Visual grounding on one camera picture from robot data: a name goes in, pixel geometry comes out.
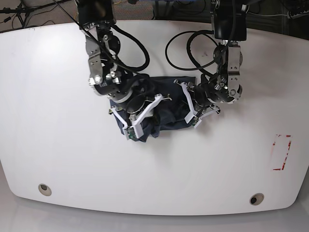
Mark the red tape rectangle marking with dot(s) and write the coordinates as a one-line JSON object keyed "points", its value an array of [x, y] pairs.
{"points": [[279, 152]]}

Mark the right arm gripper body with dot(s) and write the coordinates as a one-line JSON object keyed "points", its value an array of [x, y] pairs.
{"points": [[136, 111]]}

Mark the table cable grommet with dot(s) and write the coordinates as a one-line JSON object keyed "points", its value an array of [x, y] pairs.
{"points": [[44, 190], [256, 199]]}

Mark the white power strip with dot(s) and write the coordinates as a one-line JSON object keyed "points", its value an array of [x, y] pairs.
{"points": [[298, 12]]}

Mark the black tripod stand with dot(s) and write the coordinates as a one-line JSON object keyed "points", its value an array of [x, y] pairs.
{"points": [[23, 11]]}

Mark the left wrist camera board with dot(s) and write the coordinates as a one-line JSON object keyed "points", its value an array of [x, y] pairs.
{"points": [[195, 122]]}

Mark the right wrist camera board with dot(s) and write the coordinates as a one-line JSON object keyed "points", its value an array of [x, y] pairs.
{"points": [[130, 134]]}

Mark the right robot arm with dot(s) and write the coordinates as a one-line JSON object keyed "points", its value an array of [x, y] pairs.
{"points": [[109, 76]]}

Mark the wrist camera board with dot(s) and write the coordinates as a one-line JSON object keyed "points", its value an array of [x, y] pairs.
{"points": [[195, 122], [130, 134]]}

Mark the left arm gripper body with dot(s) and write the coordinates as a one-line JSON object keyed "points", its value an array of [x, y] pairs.
{"points": [[199, 104]]}

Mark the left table cable grommet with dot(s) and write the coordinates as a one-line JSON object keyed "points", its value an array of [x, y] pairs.
{"points": [[44, 190]]}

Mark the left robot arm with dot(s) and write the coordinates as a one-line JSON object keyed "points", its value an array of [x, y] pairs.
{"points": [[219, 82]]}

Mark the right table cable grommet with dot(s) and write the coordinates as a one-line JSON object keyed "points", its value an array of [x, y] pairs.
{"points": [[256, 199]]}

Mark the dark blue printed T-shirt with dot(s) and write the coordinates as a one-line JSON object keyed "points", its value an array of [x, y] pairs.
{"points": [[168, 115]]}

